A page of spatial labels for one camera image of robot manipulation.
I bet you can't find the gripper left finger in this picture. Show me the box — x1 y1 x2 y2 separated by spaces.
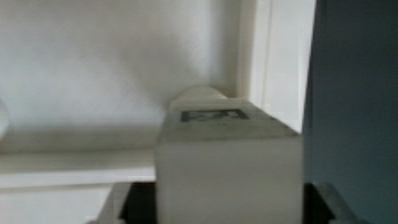
87 182 158 224

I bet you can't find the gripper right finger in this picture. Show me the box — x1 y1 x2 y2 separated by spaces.
302 183 367 224

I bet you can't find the white square tabletop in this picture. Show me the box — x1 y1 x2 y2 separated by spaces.
0 0 314 224

